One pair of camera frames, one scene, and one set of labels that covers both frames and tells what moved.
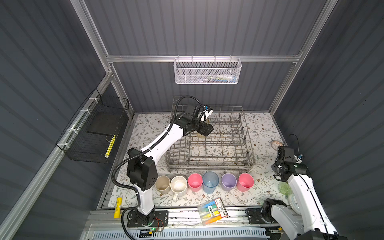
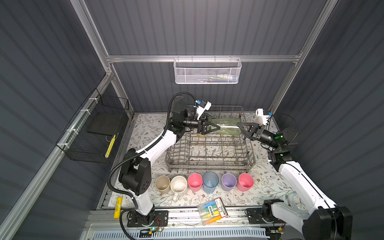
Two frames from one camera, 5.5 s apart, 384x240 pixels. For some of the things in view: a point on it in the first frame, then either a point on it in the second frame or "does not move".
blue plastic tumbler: [210, 179] does not move
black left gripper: [205, 129] does not move
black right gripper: [275, 164] -> [252, 129]
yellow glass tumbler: [200, 135] does not move
